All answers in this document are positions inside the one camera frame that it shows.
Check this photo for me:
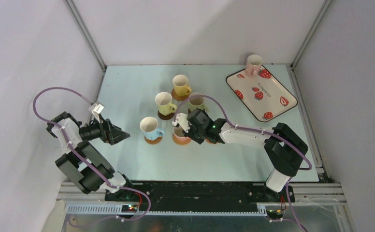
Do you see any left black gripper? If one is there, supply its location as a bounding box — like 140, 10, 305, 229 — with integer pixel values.
78, 113, 129, 145

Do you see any pink mug with handle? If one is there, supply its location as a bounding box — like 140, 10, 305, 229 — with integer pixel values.
173, 127, 185, 137

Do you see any woven rattan coaster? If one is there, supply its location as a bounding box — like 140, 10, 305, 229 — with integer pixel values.
171, 89, 190, 102
172, 134, 191, 145

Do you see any green mug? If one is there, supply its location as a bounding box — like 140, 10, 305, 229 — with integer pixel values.
188, 92, 209, 113

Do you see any blue mug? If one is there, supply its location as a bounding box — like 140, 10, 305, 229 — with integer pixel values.
139, 116, 165, 140

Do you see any yellow-green mug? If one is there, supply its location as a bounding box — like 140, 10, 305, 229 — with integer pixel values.
155, 92, 177, 116

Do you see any yellow mug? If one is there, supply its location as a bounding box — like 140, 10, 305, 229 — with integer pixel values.
172, 74, 192, 96

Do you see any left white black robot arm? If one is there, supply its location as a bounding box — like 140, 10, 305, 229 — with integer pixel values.
46, 112, 135, 201

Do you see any strawberry pattern tray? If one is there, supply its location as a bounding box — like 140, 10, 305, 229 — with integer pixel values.
226, 65, 298, 122

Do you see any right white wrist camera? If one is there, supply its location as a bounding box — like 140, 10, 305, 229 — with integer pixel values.
172, 113, 190, 133

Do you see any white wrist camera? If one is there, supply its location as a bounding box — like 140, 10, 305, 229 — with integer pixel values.
172, 113, 190, 133
88, 101, 104, 123

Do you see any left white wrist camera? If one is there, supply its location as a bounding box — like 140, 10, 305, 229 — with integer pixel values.
88, 101, 104, 123

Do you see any aluminium frame rail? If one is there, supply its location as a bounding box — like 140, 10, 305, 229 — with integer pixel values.
57, 181, 346, 218

